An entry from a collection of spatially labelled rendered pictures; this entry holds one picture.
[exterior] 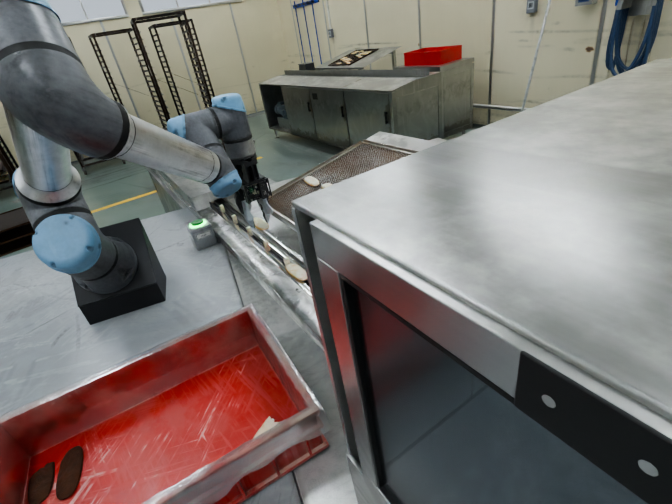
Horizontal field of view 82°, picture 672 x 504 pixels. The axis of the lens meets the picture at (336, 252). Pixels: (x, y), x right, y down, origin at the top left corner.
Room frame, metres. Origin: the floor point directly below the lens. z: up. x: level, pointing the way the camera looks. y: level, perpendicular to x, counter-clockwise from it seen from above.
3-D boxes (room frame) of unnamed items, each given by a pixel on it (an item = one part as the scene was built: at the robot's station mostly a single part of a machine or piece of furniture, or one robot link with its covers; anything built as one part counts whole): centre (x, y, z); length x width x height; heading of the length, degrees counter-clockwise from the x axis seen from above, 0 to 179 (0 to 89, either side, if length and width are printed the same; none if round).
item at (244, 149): (1.04, 0.20, 1.16); 0.08 x 0.08 x 0.05
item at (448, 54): (4.53, -1.39, 0.94); 0.51 x 0.36 x 0.13; 32
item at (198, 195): (2.01, 0.72, 0.89); 1.25 x 0.18 x 0.09; 28
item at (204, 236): (1.21, 0.44, 0.84); 0.08 x 0.08 x 0.11; 28
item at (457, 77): (4.53, -1.39, 0.44); 0.70 x 0.55 x 0.87; 28
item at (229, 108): (1.04, 0.20, 1.24); 0.09 x 0.08 x 0.11; 121
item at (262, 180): (1.03, 0.20, 1.08); 0.09 x 0.08 x 0.12; 28
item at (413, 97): (5.22, -0.56, 0.51); 3.00 x 1.26 x 1.03; 28
